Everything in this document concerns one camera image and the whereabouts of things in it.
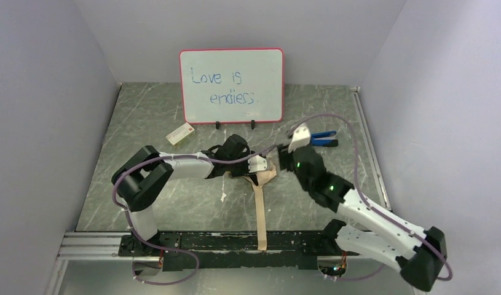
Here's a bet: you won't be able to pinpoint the beige and black umbrella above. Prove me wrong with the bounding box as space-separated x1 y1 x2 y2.
243 157 277 252

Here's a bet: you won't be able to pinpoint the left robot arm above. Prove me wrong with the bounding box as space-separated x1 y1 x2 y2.
111 134 269 245

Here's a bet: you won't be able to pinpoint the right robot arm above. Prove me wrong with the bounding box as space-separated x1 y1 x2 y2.
277 145 447 292

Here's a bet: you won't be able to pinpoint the blue and black stapler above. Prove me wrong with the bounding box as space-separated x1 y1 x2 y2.
310 130 339 148

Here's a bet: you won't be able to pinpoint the black whiteboard stand feet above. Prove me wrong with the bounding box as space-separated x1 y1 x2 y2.
215 120 256 130

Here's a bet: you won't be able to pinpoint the red framed whiteboard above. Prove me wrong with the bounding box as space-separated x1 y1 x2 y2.
179 48 285 124

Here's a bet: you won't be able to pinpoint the white and green box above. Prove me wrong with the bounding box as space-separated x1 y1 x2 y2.
165 122 195 146

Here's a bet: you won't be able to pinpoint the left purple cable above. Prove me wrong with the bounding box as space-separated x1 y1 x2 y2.
112 144 280 286

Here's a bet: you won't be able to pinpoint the purple cable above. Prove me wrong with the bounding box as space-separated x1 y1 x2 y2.
112 144 280 286
288 113 454 283

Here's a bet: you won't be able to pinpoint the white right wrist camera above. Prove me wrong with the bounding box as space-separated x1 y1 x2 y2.
288 123 311 153

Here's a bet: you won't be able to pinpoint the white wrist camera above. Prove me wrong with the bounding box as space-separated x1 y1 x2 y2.
288 123 311 153
248 155 269 173

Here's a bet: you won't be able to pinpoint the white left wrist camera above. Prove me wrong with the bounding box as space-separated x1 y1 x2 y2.
248 155 269 173

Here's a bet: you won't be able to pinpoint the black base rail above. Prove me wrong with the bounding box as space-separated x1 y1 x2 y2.
117 230 342 272

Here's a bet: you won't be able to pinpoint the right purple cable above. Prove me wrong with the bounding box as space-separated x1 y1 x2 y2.
288 113 454 283

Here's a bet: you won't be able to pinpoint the aluminium frame rail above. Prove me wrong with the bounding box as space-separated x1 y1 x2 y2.
44 232 428 295

